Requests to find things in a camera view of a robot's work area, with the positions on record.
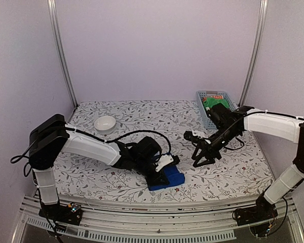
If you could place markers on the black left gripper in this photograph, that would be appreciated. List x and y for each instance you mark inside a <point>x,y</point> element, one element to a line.
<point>154,181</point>

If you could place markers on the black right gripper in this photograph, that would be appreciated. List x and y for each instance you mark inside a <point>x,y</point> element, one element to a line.
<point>207,152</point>

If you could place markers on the blue towel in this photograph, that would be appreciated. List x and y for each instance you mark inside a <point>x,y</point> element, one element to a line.
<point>168,176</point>

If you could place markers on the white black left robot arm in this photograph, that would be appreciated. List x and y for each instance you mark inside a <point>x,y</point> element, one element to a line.
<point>55,136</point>

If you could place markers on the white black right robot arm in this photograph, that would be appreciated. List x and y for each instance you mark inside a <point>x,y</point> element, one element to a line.
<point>281,137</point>

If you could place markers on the light blue plastic basket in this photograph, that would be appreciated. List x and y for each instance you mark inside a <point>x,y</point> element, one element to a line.
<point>209,113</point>

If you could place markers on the white bowl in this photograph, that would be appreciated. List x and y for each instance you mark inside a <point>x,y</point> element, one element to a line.
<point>105,124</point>

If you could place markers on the green rolled towel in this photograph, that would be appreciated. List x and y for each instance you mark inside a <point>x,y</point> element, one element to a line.
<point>210,102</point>

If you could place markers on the orange patterned rolled towel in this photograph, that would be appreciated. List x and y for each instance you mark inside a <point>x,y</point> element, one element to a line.
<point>217,97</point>

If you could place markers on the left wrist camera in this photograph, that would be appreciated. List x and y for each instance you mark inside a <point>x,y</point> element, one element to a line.
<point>166,160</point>

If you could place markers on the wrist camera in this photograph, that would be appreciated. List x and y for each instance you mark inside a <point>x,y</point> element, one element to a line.
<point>166,160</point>
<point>194,136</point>

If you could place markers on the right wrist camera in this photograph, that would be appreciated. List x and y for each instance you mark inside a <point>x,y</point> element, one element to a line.
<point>194,136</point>

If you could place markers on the aluminium front table rail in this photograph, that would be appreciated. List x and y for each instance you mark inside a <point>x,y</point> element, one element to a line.
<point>112,221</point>

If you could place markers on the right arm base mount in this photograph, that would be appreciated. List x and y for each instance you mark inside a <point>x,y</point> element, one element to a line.
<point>256,217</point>

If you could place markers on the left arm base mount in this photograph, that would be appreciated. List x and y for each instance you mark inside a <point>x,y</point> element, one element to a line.
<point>69,214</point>

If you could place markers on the right aluminium frame post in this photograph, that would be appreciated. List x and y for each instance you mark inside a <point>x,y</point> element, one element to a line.
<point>262,13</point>

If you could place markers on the aluminium frame post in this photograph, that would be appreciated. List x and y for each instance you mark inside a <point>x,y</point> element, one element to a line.
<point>262,13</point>
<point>60,50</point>

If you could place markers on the left aluminium frame post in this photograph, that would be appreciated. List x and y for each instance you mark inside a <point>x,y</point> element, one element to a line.
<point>60,50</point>

